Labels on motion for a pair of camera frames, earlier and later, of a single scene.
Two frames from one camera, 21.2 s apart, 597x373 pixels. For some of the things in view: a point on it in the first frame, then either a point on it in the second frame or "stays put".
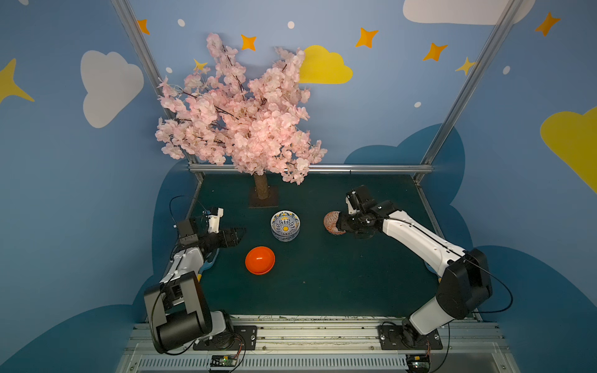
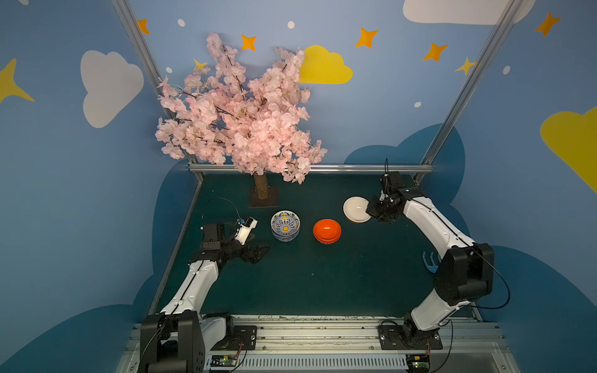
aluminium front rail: [329, 345] stays put
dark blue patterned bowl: [284, 238] stays put
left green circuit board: [223, 360] stays put
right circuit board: [418, 363] stays put
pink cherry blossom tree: [255, 127] stays put
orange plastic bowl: [260, 260] → [326, 231]
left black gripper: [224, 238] → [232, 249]
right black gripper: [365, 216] → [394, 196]
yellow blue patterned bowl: [285, 223] stays put
